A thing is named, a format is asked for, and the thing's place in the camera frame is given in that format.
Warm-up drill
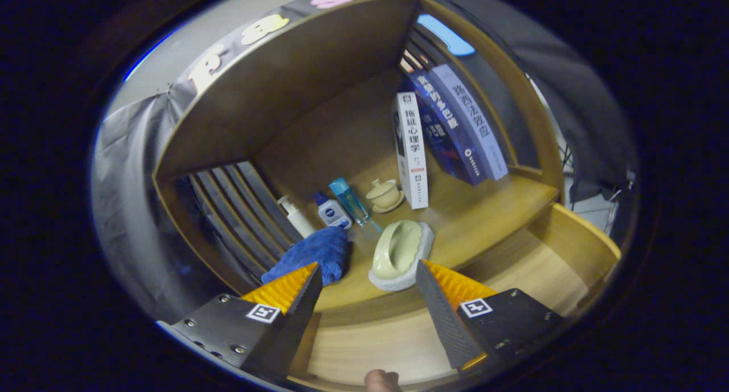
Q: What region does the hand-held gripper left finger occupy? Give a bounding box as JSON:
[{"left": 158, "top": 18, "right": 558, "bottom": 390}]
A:
[{"left": 157, "top": 262, "right": 323, "bottom": 384}]

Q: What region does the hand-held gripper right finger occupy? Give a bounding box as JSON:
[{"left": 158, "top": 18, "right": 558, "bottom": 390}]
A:
[{"left": 415, "top": 259, "right": 567, "bottom": 375}]

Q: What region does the wooden drawer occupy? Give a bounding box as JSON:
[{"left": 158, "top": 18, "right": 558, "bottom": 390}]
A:
[{"left": 288, "top": 203, "right": 621, "bottom": 392}]

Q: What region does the pale green sponge scrubber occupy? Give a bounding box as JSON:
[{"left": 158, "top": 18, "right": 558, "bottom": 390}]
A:
[{"left": 368, "top": 219, "right": 435, "bottom": 292}]

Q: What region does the wooden countertop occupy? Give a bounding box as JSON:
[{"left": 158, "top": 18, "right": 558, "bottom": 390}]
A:
[{"left": 251, "top": 147, "right": 562, "bottom": 327}]

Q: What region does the wooden cabinet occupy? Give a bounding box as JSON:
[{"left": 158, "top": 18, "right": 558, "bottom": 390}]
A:
[{"left": 153, "top": 0, "right": 564, "bottom": 313}]

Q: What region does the folded blue towel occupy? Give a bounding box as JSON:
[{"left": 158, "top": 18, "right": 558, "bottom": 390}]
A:
[{"left": 261, "top": 226, "right": 349, "bottom": 286}]

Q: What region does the white pump bottle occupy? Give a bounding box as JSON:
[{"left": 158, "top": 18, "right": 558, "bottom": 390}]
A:
[{"left": 277, "top": 195, "right": 316, "bottom": 239}]

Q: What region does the white bottle with blue cap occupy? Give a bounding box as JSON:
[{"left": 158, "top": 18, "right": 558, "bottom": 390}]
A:
[{"left": 313, "top": 191, "right": 354, "bottom": 230}]

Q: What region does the cream lidded teacup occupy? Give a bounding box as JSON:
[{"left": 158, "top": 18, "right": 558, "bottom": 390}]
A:
[{"left": 365, "top": 178, "right": 406, "bottom": 214}]

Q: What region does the clear blue bottle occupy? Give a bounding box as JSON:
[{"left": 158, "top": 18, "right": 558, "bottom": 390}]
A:
[{"left": 328, "top": 177, "right": 383, "bottom": 233}]

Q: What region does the white book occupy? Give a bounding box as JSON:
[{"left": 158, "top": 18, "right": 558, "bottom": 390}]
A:
[{"left": 393, "top": 92, "right": 429, "bottom": 210}]

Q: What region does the dark blue book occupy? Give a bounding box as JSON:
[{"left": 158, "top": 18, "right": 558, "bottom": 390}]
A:
[{"left": 407, "top": 68, "right": 489, "bottom": 186}]

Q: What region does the light blue book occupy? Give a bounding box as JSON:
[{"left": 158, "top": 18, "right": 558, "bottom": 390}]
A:
[{"left": 428, "top": 64, "right": 509, "bottom": 182}]

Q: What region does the black backdrop cloth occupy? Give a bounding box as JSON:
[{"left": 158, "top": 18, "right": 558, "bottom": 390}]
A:
[{"left": 91, "top": 0, "right": 638, "bottom": 319}]

